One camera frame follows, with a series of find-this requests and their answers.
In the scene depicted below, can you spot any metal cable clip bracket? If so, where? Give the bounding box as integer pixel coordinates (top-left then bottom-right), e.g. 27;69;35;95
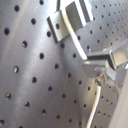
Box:
48;0;93;42

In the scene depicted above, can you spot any white cable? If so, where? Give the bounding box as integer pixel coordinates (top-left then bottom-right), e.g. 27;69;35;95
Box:
55;0;103;128

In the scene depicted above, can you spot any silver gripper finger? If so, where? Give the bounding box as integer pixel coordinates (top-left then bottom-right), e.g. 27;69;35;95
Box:
81;47;128;81

